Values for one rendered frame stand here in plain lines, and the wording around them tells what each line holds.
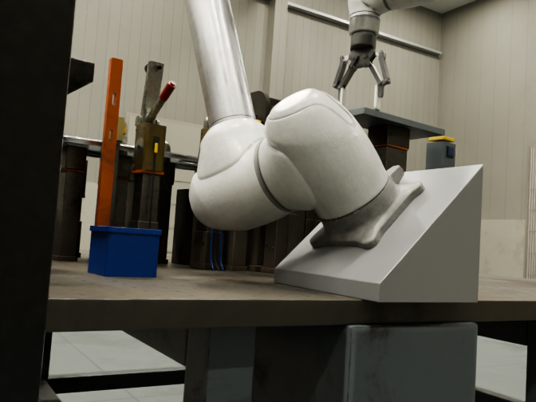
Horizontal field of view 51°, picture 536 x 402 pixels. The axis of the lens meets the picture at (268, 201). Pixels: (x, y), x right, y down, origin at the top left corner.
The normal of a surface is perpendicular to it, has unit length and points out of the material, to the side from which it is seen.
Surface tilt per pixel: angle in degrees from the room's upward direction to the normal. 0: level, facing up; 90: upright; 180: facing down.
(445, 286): 90
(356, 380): 90
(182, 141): 90
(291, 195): 136
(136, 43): 90
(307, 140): 104
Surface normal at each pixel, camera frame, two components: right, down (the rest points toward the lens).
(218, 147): -0.51, -0.20
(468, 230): 0.51, -0.03
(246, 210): -0.26, 0.62
